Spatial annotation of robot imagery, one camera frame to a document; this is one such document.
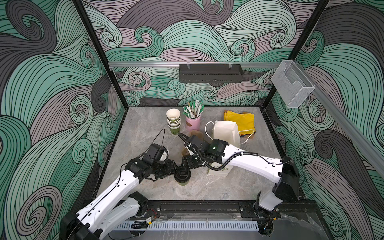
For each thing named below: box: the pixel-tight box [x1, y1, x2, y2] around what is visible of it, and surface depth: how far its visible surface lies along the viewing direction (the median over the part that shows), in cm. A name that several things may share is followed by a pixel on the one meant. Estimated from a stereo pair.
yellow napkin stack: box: [223, 110, 256, 138], surface depth 109 cm
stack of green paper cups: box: [166, 108, 181, 135], surface depth 94 cm
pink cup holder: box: [185, 114, 202, 132], surface depth 98 cm
